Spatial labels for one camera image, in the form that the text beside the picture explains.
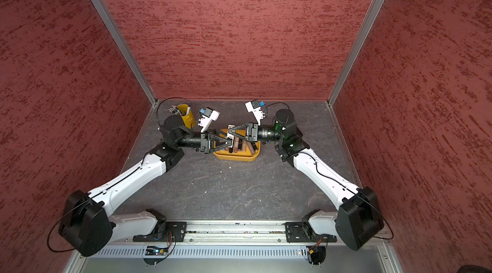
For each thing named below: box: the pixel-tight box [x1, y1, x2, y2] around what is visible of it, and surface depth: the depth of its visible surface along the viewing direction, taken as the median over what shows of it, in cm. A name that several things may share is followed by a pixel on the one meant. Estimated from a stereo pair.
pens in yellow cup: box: [168, 105, 183, 117], surface depth 96 cm
